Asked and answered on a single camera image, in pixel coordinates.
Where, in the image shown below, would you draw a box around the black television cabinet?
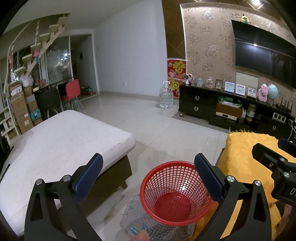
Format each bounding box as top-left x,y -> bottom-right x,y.
179,85 -> 296,141

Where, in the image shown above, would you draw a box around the white staircase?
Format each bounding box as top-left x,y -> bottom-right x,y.
3,13 -> 71,112

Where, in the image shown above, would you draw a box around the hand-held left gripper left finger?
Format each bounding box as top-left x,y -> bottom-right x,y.
24,153 -> 104,241

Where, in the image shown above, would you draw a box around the red and gold wall hanging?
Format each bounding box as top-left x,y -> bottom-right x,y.
170,79 -> 181,98

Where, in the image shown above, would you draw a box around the white wall panel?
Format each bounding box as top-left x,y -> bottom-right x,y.
236,72 -> 259,88

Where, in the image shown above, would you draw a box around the clear water jug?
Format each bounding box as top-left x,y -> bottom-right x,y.
159,81 -> 174,109

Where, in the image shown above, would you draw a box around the white cable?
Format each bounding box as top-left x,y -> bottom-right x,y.
288,118 -> 296,140

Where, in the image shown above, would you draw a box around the stack of cardboard boxes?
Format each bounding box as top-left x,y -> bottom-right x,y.
8,83 -> 43,135

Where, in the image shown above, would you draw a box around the black wall television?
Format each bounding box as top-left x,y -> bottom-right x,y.
231,20 -> 296,90

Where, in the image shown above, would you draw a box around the white socket strip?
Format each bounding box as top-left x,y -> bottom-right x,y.
272,112 -> 287,122

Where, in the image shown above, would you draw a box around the pink plush toy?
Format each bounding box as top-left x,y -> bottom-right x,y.
258,84 -> 269,102

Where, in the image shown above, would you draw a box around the black router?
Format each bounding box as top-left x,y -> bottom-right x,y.
275,97 -> 292,113

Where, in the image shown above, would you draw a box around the white set-top box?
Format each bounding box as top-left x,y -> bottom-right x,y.
216,111 -> 237,120

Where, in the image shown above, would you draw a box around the red mesh basket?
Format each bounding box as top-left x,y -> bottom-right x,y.
139,161 -> 214,226

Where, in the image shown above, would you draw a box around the red festive wall poster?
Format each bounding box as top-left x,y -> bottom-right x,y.
167,59 -> 187,80

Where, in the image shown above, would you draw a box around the red chair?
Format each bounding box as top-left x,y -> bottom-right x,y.
61,79 -> 85,110

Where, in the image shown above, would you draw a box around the white plastic bag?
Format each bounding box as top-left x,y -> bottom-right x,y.
20,75 -> 34,87

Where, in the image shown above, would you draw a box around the green and white boxes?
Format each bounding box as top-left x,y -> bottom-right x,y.
217,96 -> 242,107

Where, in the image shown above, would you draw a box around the decorated jar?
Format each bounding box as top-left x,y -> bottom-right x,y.
246,103 -> 257,122

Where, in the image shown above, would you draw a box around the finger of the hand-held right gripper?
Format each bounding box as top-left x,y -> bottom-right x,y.
278,138 -> 296,150
252,143 -> 296,176

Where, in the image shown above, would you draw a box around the black chair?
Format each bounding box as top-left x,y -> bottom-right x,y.
36,88 -> 62,118

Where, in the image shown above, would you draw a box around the yellow tablecloth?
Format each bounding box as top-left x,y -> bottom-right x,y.
196,131 -> 296,241

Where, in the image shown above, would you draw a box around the pale blue globe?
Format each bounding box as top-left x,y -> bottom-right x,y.
267,83 -> 280,104

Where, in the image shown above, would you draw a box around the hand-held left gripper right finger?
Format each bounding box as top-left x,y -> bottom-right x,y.
194,153 -> 271,241

